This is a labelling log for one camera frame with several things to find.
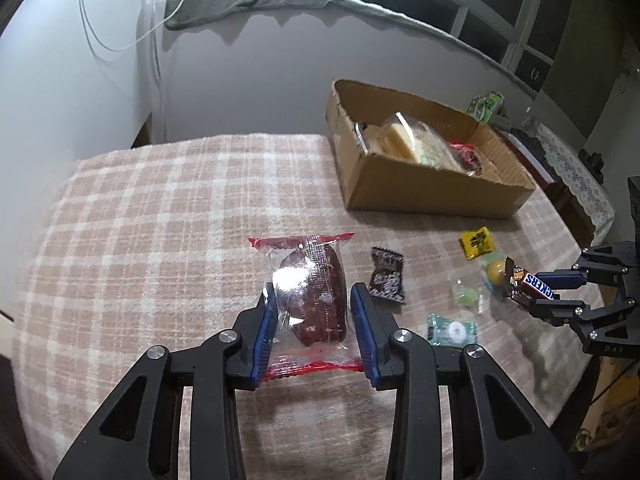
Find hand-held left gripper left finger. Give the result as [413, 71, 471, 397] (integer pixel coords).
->
[52, 282, 278, 480]

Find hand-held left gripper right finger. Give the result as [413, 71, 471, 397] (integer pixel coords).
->
[350, 282, 581, 480]

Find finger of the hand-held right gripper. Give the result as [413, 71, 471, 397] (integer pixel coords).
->
[529, 296, 640, 346]
[537, 240, 640, 291]

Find brown chocolate bar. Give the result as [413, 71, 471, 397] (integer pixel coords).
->
[501, 256, 558, 308]

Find black patterned snack packet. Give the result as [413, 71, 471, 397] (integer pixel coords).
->
[370, 246, 407, 306]

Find date cake packet red ends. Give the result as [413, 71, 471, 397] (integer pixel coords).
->
[248, 232, 363, 378]
[447, 141, 483, 177]

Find yellow ball candy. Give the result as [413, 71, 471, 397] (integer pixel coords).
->
[479, 257, 508, 293]

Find green mint packet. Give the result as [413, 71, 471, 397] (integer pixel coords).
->
[426, 312, 480, 347]

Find yellow candy packet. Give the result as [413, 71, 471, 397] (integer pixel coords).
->
[459, 227, 496, 261]

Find green round candy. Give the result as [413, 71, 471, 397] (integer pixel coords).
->
[450, 277, 488, 313]

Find cardboard box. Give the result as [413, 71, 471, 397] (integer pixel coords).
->
[325, 78, 537, 220]

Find yellow cracker packet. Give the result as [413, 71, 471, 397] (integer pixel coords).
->
[380, 112, 463, 171]

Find white lace tablecloth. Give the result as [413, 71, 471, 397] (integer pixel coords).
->
[525, 117, 618, 246]

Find dark figurine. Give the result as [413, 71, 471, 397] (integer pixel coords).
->
[580, 149, 606, 181]

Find green paper bag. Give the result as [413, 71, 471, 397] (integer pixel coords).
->
[467, 91, 505, 123]

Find grey windowsill cloth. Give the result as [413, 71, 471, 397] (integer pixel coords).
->
[164, 0, 506, 66]

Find white window frame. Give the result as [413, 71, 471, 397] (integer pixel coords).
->
[280, 0, 576, 91]

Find white cable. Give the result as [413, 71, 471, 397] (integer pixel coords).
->
[77, 0, 187, 53]

